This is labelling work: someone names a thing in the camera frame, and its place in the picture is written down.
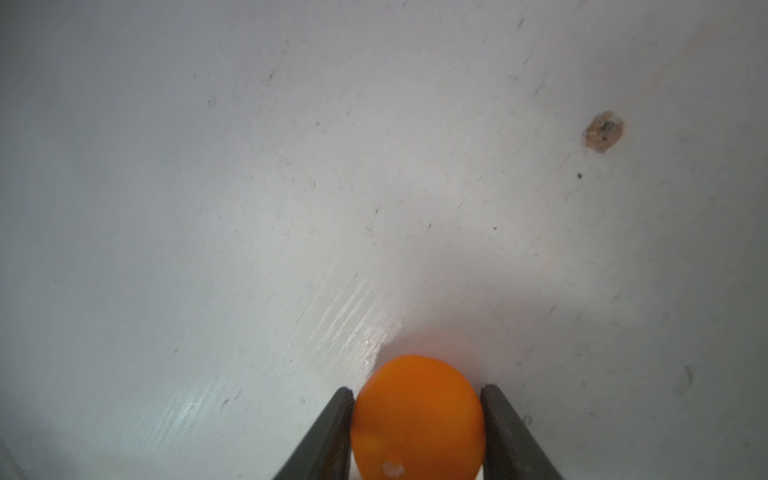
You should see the orange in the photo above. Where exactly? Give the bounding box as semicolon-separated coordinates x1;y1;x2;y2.
350;355;486;479

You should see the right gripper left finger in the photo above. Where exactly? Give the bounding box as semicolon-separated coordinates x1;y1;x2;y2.
273;387;355;480

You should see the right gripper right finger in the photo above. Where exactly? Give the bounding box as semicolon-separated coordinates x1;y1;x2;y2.
480;384;563;480

